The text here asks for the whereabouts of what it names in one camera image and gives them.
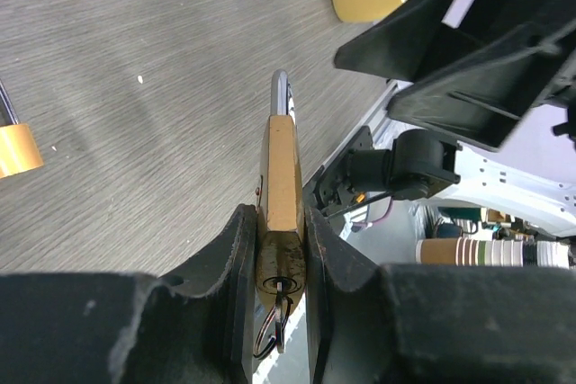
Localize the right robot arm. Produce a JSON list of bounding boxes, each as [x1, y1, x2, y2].
[[334, 0, 575, 237]]

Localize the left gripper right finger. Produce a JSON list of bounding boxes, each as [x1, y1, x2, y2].
[[305, 209, 575, 383]]

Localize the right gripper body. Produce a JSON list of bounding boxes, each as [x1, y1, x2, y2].
[[522, 43, 575, 144]]

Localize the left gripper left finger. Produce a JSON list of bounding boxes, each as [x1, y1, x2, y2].
[[1, 204, 257, 383]]

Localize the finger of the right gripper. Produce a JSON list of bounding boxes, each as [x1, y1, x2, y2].
[[387, 20, 575, 152], [333, 0, 480, 82]]

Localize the small brass padlock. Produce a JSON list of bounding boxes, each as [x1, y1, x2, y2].
[[0, 85, 44, 178]]

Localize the large brass padlock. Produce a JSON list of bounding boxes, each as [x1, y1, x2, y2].
[[255, 70, 306, 308]]

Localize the stacked paper cups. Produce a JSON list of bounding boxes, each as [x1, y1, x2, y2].
[[415, 237, 571, 269]]

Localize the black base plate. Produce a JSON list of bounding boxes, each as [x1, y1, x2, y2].
[[303, 126, 374, 217]]

